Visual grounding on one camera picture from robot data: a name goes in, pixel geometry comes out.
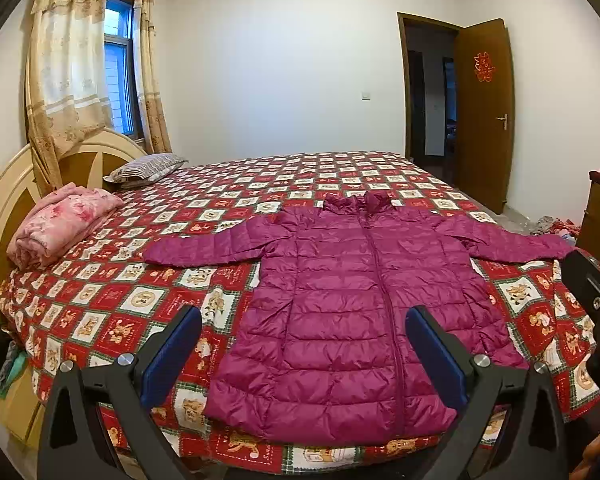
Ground magenta puffer jacket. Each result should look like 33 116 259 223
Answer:
144 193 569 446

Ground clothes pile on floor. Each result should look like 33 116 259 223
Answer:
529 216 581 243

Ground pink folded blanket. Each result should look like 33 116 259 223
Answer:
6 183 123 271

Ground striped pillow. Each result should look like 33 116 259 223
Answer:
104 153 187 190

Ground brown wooden door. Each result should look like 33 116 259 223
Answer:
454 18 515 214

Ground cream wooden headboard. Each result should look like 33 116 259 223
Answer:
0 130 145 448

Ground red door decoration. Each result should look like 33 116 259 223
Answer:
474 51 496 82

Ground beige floral curtain right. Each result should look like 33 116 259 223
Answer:
132 0 172 154

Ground beige floral curtain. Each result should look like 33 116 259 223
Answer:
26 0 112 195
132 0 172 154

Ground window with blue glass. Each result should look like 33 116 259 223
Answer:
104 0 142 141

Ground beige floral curtain left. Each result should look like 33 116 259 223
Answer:
26 0 112 195

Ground metal door handle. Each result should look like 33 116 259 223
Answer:
495 114 508 130

